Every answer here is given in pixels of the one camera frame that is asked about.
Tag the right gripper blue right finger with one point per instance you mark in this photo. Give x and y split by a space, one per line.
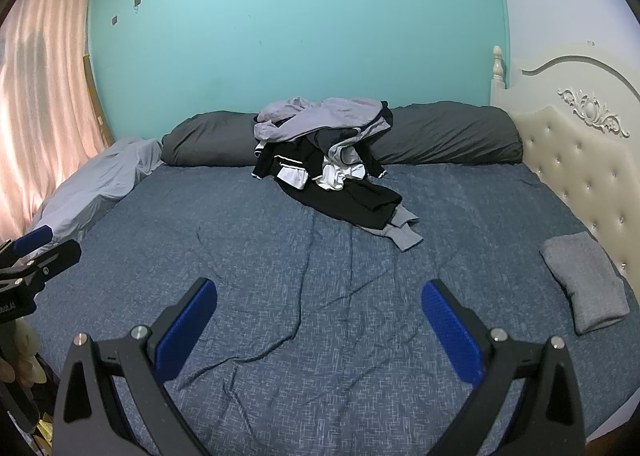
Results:
546 420

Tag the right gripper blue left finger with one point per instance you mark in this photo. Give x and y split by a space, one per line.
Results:
89 418

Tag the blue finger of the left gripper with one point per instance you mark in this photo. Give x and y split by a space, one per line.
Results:
32 237
50 264

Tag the grey and black jacket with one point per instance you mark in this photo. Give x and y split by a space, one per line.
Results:
285 120

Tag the black and white clothes pile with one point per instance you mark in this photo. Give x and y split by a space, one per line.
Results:
333 172

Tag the person's left hand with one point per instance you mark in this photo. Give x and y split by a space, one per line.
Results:
19 347

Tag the light grey pillow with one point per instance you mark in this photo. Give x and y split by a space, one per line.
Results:
94 189

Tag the pink curtain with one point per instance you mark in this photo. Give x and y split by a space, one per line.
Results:
48 126

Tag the folded grey garment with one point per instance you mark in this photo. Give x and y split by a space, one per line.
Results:
587 276

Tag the grey sweatpants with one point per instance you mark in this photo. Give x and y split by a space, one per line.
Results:
399 230

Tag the dark grey long pillow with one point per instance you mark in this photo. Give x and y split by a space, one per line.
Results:
440 132

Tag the cream tufted headboard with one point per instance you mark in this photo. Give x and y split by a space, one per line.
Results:
577 111

